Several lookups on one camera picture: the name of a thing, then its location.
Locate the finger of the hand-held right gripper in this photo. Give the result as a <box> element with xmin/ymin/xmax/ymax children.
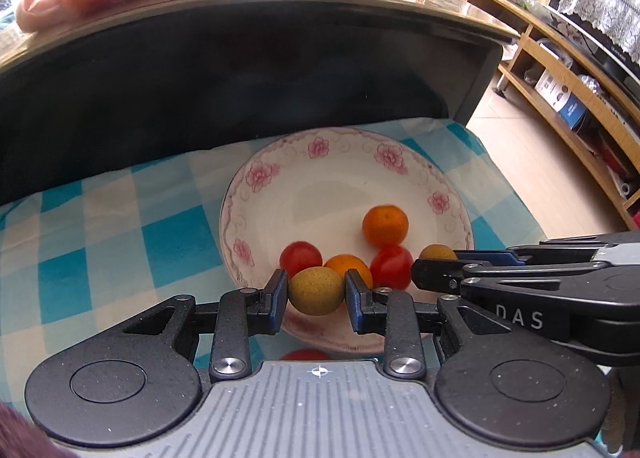
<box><xmin>456</xmin><ymin>232</ymin><xmax>640</xmax><ymax>267</ymax></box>
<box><xmin>411</xmin><ymin>259</ymin><xmax>608</xmax><ymax>295</ymax></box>

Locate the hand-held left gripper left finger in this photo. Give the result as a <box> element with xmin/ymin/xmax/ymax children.
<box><xmin>112</xmin><ymin>268</ymin><xmax>291</xmax><ymax>384</ymax></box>

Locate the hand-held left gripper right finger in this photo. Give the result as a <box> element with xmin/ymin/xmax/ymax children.
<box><xmin>345</xmin><ymin>268</ymin><xmax>501</xmax><ymax>382</ymax></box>

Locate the brown longan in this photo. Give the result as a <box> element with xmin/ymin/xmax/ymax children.
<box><xmin>419</xmin><ymin>244</ymin><xmax>458</xmax><ymax>261</ymax></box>
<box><xmin>288</xmin><ymin>266</ymin><xmax>346</xmax><ymax>315</ymax></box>

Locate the orange mandarin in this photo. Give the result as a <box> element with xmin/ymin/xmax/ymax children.
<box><xmin>362</xmin><ymin>204</ymin><xmax>409</xmax><ymax>247</ymax></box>
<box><xmin>324</xmin><ymin>254</ymin><xmax>374</xmax><ymax>289</ymax></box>

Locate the red cherry tomato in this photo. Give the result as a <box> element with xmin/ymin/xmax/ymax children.
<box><xmin>279</xmin><ymin>241</ymin><xmax>323</xmax><ymax>279</ymax></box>
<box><xmin>370</xmin><ymin>244</ymin><xmax>415</xmax><ymax>290</ymax></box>
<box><xmin>281</xmin><ymin>348</ymin><xmax>332</xmax><ymax>362</ymax></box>

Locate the white floral plate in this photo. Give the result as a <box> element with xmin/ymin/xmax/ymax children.
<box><xmin>219</xmin><ymin>127</ymin><xmax>475</xmax><ymax>358</ymax></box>

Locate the blue white checked tablecloth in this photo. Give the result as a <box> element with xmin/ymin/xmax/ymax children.
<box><xmin>0</xmin><ymin>117</ymin><xmax>546</xmax><ymax>419</ymax></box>

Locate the blue white box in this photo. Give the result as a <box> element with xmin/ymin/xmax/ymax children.
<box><xmin>534</xmin><ymin>67</ymin><xmax>590</xmax><ymax>131</ymax></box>

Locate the dark coffee table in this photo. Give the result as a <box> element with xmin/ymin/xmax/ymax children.
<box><xmin>0</xmin><ymin>0</ymin><xmax>521</xmax><ymax>206</ymax></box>

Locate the wooden television cabinet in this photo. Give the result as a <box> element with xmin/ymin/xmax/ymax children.
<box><xmin>415</xmin><ymin>0</ymin><xmax>640</xmax><ymax>230</ymax></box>

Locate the black television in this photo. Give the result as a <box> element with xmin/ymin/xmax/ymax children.
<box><xmin>547</xmin><ymin>3</ymin><xmax>640</xmax><ymax>104</ymax></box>

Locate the person's clothing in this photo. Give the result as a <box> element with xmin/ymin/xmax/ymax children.
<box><xmin>0</xmin><ymin>402</ymin><xmax>68</xmax><ymax>458</ymax></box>

